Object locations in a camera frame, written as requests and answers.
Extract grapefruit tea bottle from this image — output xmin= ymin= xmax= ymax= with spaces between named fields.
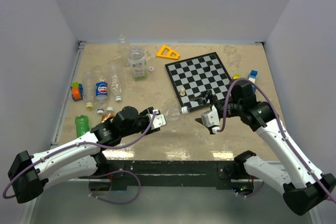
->
xmin=128 ymin=46 xmax=147 ymax=81

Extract blue white slim bottle cap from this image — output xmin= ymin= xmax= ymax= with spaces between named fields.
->
xmin=181 ymin=106 xmax=190 ymax=114

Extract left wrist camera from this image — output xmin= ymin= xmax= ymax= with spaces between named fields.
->
xmin=151 ymin=109 xmax=166 ymax=130

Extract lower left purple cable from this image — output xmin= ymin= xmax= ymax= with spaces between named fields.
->
xmin=88 ymin=169 xmax=141 ymax=205

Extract black table front rail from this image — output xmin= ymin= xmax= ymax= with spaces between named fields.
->
xmin=89 ymin=160 xmax=252 ymax=190

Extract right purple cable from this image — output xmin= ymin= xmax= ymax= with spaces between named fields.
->
xmin=217 ymin=78 xmax=336 ymax=204

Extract yellow triangle toy far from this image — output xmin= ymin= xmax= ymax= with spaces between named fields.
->
xmin=156 ymin=45 xmax=180 ymax=60

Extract blue toy blocks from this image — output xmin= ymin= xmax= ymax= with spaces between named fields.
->
xmin=233 ymin=70 xmax=258 ymax=94

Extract chessboard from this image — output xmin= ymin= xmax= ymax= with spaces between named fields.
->
xmin=165 ymin=52 xmax=232 ymax=112

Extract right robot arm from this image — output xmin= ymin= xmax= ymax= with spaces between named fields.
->
xmin=192 ymin=78 xmax=335 ymax=216

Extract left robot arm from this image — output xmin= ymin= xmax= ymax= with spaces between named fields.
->
xmin=3 ymin=106 xmax=166 ymax=204

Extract clear Pocari bottle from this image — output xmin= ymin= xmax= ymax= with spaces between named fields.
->
xmin=118 ymin=34 xmax=130 ymax=62

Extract green plastic bottle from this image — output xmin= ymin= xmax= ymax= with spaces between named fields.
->
xmin=75 ymin=115 xmax=90 ymax=137

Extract clear bottle yellow cap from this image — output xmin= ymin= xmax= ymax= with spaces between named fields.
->
xmin=81 ymin=71 xmax=95 ymax=109

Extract colourful toy car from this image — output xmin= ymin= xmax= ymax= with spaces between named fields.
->
xmin=70 ymin=82 xmax=83 ymax=101

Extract white chess piece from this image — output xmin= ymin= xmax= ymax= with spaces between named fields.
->
xmin=180 ymin=87 xmax=185 ymax=96

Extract purple cable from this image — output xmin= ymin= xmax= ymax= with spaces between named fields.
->
xmin=88 ymin=169 xmax=141 ymax=205
xmin=217 ymin=78 xmax=336 ymax=204
xmin=2 ymin=110 xmax=160 ymax=200

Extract Pepsi label bottle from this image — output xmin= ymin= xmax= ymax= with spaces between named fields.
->
xmin=96 ymin=72 xmax=108 ymax=100

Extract clear slim bottle white cap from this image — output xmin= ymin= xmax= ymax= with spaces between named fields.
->
xmin=165 ymin=106 xmax=182 ymax=122

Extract red label tea bottle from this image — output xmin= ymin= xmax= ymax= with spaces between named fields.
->
xmin=101 ymin=106 xmax=115 ymax=123

